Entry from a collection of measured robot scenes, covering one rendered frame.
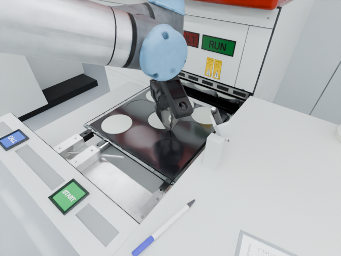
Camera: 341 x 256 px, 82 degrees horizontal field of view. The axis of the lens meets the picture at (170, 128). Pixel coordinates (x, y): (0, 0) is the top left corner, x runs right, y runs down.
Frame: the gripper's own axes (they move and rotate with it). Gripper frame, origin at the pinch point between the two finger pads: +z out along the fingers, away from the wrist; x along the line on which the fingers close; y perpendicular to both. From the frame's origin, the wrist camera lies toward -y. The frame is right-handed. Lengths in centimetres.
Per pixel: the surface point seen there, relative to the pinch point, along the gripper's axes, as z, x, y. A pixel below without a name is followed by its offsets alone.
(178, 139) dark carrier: 1.6, -1.0, -4.2
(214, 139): -13.4, -0.6, -20.7
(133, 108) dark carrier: 1.6, 7.7, 16.7
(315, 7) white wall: -10, -156, 77
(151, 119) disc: 1.5, 3.4, 8.3
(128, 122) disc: 1.5, 11.2, 9.5
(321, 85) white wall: 48, -171, 50
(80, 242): -4.5, 27.2, -25.4
